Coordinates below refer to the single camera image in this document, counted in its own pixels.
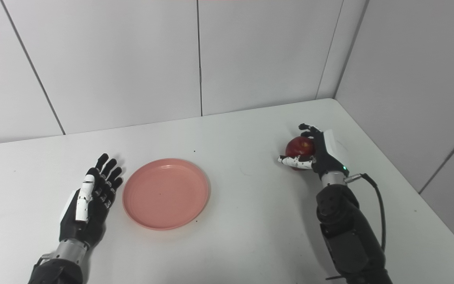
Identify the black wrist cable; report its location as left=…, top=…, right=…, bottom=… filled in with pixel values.
left=34, top=252, right=53, bottom=269
left=326, top=173, right=387, bottom=281

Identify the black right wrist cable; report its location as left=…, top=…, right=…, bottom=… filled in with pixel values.
left=326, top=173, right=387, bottom=281

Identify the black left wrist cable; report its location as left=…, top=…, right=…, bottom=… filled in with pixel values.
left=34, top=252, right=53, bottom=269

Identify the red apple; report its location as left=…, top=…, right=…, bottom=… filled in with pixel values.
left=285, top=136, right=316, bottom=171

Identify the pink round plate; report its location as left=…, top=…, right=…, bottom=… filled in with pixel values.
left=122, top=158, right=211, bottom=231

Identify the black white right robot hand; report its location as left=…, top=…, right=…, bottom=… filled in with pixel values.
left=277, top=123, right=350, bottom=180

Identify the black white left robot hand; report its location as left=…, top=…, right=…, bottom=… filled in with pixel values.
left=59, top=153, right=124, bottom=250

